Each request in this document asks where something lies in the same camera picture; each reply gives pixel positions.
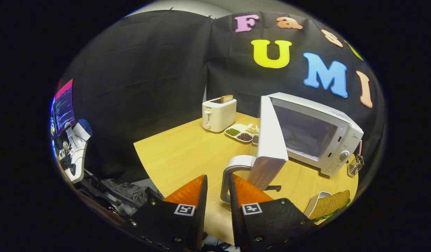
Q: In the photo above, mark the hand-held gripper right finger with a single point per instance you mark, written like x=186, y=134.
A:
x=235, y=217

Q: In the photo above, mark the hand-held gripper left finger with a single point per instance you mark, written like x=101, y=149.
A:
x=201, y=210

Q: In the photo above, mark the white microwave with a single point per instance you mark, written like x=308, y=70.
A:
x=271, y=140

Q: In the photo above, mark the brown bread lettuce sandwich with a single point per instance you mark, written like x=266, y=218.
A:
x=329, y=204

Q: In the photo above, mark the small black clip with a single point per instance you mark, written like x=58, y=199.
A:
x=273, y=188

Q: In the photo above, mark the dark grey cloth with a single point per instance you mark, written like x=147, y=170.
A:
x=126, y=192

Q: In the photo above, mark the white rectangular dish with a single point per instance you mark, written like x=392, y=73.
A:
x=314, y=202

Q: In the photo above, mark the divided white plate of beans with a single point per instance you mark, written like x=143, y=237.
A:
x=238, y=133

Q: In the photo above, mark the white toaster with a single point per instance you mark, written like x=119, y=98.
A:
x=217, y=117

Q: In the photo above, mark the toast slice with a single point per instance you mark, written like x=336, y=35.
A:
x=227, y=98

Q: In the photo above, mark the white hand-held device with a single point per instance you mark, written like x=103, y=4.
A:
x=79, y=154

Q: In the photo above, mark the pink striped straw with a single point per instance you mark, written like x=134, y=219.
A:
x=360, y=147

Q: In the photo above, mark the computer monitor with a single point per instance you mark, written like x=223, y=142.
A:
x=63, y=106

